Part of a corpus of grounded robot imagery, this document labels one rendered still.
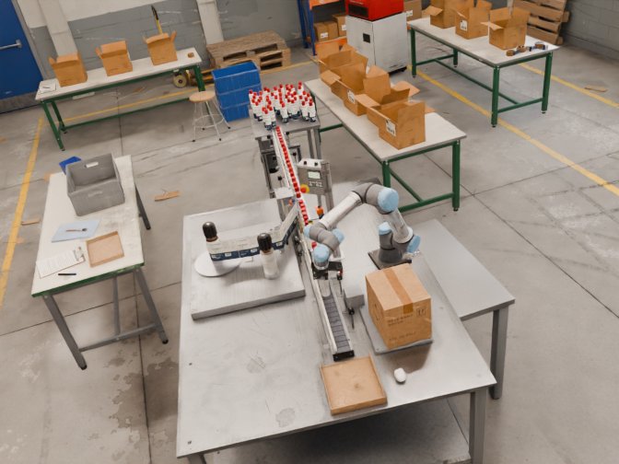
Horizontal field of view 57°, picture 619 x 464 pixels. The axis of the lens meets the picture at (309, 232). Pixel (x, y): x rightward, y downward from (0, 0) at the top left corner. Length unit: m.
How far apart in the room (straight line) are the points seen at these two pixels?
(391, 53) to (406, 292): 6.25
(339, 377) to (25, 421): 2.47
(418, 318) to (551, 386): 1.36
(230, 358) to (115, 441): 1.28
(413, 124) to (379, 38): 3.82
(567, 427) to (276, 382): 1.79
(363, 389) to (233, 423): 0.63
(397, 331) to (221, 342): 0.97
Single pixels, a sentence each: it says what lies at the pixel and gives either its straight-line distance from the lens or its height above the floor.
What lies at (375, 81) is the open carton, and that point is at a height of 1.11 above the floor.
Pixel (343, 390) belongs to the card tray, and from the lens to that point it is 2.84.
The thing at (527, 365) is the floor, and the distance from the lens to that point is 4.11.
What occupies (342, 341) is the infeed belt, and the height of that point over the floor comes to 0.88.
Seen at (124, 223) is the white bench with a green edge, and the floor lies 0.80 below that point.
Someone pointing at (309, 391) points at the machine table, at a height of 0.83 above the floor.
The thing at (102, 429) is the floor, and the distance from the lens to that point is 4.24.
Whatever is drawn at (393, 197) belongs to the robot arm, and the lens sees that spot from 3.03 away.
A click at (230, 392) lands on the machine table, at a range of 2.96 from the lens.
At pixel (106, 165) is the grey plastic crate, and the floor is 0.92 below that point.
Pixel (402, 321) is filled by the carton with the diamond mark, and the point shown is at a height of 1.01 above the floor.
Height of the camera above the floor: 3.00
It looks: 34 degrees down
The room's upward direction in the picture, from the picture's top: 9 degrees counter-clockwise
